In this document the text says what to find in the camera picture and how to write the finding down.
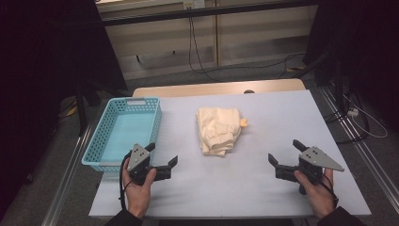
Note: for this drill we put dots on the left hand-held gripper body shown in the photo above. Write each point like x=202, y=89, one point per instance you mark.
x=138, y=158

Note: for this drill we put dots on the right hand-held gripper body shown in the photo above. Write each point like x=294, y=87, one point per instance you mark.
x=313, y=160

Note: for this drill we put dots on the light blue perforated plastic basket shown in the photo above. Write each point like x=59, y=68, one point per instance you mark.
x=125, y=132

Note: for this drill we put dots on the cream garment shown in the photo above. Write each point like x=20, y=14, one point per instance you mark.
x=218, y=128

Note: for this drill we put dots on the person's left hand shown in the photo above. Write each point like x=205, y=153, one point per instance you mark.
x=138, y=196

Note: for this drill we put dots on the person's right hand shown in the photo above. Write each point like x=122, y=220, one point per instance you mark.
x=316, y=197

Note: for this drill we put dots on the white table cover sheet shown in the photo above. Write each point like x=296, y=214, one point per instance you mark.
x=251, y=182

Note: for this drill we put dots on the dark round table grommet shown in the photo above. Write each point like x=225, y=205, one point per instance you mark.
x=249, y=91

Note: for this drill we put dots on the black metal stand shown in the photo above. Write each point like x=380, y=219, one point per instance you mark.
x=82, y=109
x=337, y=78

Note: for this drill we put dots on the wooden table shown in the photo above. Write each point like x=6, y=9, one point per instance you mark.
x=204, y=88

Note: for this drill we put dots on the yellow floor tape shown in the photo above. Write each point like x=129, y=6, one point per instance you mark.
x=72, y=111

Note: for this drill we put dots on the black curtain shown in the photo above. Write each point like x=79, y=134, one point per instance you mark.
x=360, y=47
x=47, y=62

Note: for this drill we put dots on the black horizontal bar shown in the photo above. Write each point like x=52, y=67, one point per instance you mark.
x=188, y=14

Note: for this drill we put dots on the aluminium floor rail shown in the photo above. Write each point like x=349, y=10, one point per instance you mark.
x=360, y=147
x=67, y=175

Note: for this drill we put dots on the thin vertical wall conduit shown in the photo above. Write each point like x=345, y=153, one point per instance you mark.
x=215, y=40

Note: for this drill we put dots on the white wall socket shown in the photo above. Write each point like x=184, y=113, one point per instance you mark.
x=194, y=3

